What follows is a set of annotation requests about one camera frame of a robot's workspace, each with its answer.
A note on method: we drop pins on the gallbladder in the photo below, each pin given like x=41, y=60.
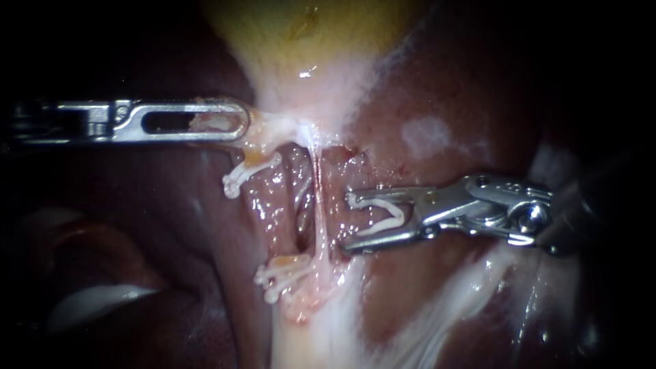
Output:
x=287, y=46

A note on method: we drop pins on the left arm instrument jaw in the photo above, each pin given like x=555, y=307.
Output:
x=189, y=136

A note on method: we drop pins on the right arm instrument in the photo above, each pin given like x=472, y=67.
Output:
x=487, y=202

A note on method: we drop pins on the pale fatty tissue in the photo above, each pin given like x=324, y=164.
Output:
x=97, y=302
x=328, y=333

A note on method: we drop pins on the left arm instrument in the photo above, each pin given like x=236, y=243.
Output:
x=66, y=123

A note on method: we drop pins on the dark right arm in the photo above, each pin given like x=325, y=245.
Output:
x=571, y=220

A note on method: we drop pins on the white clip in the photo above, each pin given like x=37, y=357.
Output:
x=282, y=272
x=382, y=203
x=287, y=288
x=245, y=175

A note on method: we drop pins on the right arm instrument jaw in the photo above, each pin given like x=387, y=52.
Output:
x=394, y=193
x=389, y=240

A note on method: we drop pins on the thin tube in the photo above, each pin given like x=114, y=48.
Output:
x=254, y=156
x=288, y=261
x=319, y=210

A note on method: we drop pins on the dark red liver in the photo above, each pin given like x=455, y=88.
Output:
x=451, y=92

